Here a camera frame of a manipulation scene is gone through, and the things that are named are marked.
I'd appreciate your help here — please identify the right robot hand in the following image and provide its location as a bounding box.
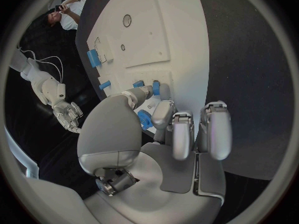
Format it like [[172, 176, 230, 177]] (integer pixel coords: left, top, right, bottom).
[[52, 102, 84, 134]]

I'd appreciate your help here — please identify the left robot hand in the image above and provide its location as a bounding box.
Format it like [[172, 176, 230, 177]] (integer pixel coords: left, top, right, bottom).
[[76, 83, 233, 224]]

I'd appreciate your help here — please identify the blue peg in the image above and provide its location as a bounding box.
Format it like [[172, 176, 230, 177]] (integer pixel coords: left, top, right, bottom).
[[152, 80, 161, 96]]

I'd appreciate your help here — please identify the white task board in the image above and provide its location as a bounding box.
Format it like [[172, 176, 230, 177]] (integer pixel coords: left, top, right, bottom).
[[86, 0, 210, 133]]

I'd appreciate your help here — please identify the small blue cylinder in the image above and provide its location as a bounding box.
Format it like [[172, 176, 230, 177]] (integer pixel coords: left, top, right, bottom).
[[98, 80, 112, 90]]

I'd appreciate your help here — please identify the blue gear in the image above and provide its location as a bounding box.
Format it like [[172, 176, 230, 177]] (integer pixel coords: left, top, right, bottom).
[[137, 110, 153, 131]]

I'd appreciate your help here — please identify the large blue cylinder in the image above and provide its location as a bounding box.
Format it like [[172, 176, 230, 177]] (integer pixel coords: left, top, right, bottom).
[[86, 49, 102, 68]]

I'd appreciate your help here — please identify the person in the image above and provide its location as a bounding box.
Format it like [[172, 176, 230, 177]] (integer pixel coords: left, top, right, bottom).
[[41, 0, 90, 31]]

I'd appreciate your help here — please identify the white cable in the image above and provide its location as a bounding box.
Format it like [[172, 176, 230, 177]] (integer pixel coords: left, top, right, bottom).
[[17, 47, 64, 84], [17, 48, 63, 83]]

